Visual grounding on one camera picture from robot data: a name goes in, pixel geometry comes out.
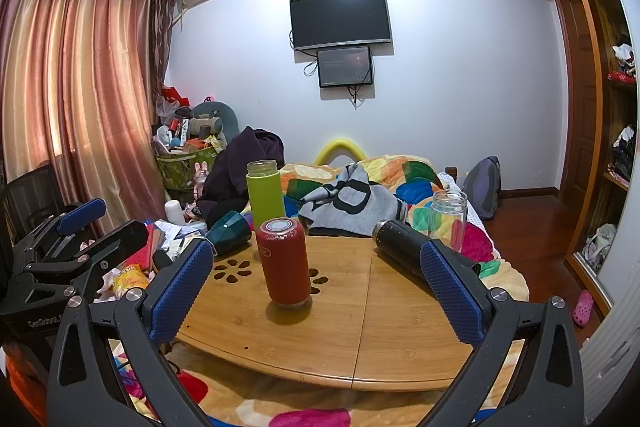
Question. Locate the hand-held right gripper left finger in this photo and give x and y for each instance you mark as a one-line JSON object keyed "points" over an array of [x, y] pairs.
{"points": [[180, 292]]}

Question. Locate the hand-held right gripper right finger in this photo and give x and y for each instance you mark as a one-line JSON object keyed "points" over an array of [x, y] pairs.
{"points": [[452, 294]]}

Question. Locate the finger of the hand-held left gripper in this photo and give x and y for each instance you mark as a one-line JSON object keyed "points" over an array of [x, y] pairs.
{"points": [[82, 211], [117, 237]]}

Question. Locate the red bottle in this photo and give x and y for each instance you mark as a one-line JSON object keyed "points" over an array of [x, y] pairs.
{"points": [[282, 262]]}

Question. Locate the clear glass cup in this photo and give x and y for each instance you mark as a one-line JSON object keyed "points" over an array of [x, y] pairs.
{"points": [[448, 222]]}

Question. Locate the dark teal cup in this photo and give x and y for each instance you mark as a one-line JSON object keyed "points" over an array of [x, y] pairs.
{"points": [[230, 232]]}

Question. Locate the yellow snack packet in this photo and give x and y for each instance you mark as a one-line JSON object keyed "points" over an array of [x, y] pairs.
{"points": [[130, 282]]}

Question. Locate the black chair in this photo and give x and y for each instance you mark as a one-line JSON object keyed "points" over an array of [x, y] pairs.
{"points": [[35, 197]]}

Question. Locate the white bottle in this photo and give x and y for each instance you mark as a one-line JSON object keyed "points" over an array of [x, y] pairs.
{"points": [[175, 212]]}

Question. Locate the black bottle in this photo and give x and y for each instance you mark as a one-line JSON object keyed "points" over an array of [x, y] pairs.
{"points": [[400, 242]]}

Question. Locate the green storage basket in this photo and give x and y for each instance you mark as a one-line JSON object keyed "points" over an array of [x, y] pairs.
{"points": [[175, 169]]}

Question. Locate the wooden bed table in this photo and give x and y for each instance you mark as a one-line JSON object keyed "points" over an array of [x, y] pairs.
{"points": [[350, 332]]}

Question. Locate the grey backpack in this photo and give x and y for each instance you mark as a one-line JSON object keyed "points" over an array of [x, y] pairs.
{"points": [[482, 187]]}

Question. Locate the green bottle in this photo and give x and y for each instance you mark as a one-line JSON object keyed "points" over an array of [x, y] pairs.
{"points": [[265, 197]]}

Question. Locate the pink curtain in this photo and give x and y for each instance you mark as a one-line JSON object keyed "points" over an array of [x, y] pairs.
{"points": [[75, 82]]}

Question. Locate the pink slipper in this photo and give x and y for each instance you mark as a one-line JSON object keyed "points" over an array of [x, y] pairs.
{"points": [[582, 307]]}

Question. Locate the colourful patterned blanket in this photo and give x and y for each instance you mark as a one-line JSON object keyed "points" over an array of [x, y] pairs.
{"points": [[400, 169]]}

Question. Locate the dark purple jacket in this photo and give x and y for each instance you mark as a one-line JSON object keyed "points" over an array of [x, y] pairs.
{"points": [[235, 167]]}

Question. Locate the grey and black cloth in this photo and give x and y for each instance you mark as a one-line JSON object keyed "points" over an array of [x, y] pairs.
{"points": [[350, 202]]}

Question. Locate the red bag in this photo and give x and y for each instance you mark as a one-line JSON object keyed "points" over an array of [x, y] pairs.
{"points": [[172, 96]]}

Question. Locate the grey plush toy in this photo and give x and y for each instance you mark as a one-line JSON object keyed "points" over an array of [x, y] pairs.
{"points": [[212, 119]]}

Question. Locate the yellow foam arch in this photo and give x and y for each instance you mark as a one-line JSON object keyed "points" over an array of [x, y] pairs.
{"points": [[327, 149]]}

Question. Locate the wooden door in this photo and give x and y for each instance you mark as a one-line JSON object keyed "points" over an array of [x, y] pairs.
{"points": [[580, 107]]}

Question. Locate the wooden wardrobe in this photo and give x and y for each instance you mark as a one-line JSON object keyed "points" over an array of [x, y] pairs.
{"points": [[600, 107]]}

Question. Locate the small black monitor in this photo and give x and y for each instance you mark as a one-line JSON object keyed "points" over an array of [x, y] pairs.
{"points": [[345, 67]]}

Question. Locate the black wall television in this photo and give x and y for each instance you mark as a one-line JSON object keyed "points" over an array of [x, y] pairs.
{"points": [[340, 19]]}

